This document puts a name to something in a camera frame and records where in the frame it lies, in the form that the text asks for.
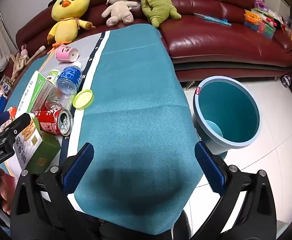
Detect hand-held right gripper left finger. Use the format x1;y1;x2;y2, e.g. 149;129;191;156
10;142;99;240

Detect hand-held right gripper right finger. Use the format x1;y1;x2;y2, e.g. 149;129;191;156
193;141;278;240

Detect green snack box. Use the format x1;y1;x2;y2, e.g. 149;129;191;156
15;114;61;174

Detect light blue trash bin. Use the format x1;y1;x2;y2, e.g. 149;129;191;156
192;76;263;159

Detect lime green plastic lid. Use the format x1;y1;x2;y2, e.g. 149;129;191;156
72;89;94;110

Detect person's left hand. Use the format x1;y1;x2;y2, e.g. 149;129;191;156
0;167;18;217

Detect clear glitter jar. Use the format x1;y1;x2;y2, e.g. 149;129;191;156
0;76;15;91

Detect red soda can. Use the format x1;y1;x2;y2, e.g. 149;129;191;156
33;108;73;136

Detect white green medicine box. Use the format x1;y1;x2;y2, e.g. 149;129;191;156
15;70;55;119

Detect long-limbed rabbit plush toy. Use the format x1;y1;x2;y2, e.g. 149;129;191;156
10;44;46;83

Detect small white green box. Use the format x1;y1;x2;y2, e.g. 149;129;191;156
47;69;60;84

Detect clear blue-label water bottle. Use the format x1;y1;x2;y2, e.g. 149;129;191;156
45;61;83;111

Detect person's dark trousers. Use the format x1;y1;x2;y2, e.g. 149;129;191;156
86;209;190;240

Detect teal printed blanket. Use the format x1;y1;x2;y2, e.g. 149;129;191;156
0;24;204;234

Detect pink cartoon cup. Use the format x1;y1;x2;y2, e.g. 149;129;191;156
55;44;79;62

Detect striped ball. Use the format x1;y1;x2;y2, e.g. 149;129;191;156
280;74;292;88

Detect dark red leather sofa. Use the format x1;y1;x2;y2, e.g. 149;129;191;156
15;0;292;83

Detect yellow chick plush toy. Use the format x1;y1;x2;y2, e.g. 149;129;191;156
47;0;96;48

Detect thin blue book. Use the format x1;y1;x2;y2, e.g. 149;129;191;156
193;12;232;27

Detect colourful toy block set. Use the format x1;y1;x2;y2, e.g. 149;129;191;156
243;9;278;39

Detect beige plush doll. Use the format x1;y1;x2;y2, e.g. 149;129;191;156
101;0;138;27

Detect pink toy box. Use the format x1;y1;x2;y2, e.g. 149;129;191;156
254;0;270;12

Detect green dinosaur plush toy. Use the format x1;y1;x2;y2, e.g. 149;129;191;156
136;0;182;28

